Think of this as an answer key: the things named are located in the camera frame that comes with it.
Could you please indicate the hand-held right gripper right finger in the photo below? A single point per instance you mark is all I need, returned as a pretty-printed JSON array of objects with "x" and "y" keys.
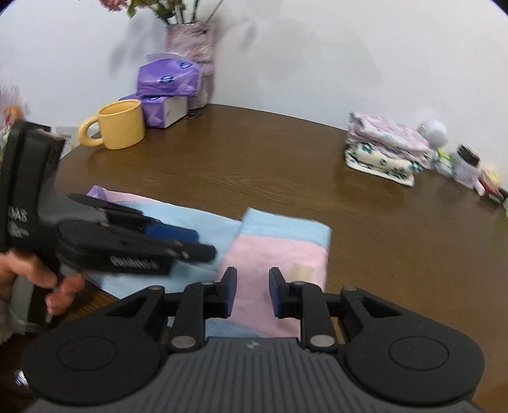
[{"x": 274, "y": 292}]

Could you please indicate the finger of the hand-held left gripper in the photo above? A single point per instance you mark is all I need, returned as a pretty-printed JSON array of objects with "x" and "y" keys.
[
  {"x": 119, "y": 248},
  {"x": 170, "y": 232}
]

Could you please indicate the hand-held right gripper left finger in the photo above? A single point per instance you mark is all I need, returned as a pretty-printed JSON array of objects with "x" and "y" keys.
[{"x": 229, "y": 292}]

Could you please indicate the pink and blue mesh vest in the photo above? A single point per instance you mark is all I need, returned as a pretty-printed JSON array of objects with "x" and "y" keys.
[{"x": 278, "y": 254}]

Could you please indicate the person's left hand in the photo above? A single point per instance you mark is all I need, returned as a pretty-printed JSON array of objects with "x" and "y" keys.
[{"x": 24, "y": 268}]

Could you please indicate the clear display rack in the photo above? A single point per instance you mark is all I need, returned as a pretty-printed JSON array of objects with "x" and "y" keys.
[{"x": 10, "y": 103}]

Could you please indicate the yellow mug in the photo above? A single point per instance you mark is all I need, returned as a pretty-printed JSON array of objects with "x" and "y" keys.
[{"x": 121, "y": 125}]

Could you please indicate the purple tissue pack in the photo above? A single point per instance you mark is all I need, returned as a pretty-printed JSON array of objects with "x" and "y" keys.
[
  {"x": 158, "y": 111},
  {"x": 168, "y": 77}
]

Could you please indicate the folded cream green-flower cloth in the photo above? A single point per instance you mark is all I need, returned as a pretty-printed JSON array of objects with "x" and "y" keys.
[{"x": 377, "y": 161}]

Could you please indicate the pink mottled vase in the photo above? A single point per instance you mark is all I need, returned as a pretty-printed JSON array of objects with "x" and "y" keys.
[{"x": 194, "y": 59}]

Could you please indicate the folded pink floral cloth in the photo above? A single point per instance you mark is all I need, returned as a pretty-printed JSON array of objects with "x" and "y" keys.
[{"x": 389, "y": 135}]

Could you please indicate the white and green small boxes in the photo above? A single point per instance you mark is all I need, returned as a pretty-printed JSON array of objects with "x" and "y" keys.
[{"x": 444, "y": 161}]

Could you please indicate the white robot speaker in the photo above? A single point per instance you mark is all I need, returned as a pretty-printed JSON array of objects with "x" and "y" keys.
[{"x": 434, "y": 133}]

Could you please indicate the white and red tube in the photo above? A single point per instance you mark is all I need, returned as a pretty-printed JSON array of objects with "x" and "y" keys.
[{"x": 480, "y": 186}]

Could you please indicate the black charger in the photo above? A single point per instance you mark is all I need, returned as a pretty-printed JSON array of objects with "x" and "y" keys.
[{"x": 468, "y": 153}]

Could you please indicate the black printed box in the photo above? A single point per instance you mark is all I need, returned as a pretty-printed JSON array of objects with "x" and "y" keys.
[{"x": 496, "y": 195}]

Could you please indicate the yellow cream small item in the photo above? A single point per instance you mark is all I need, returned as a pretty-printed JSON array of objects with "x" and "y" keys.
[{"x": 492, "y": 174}]

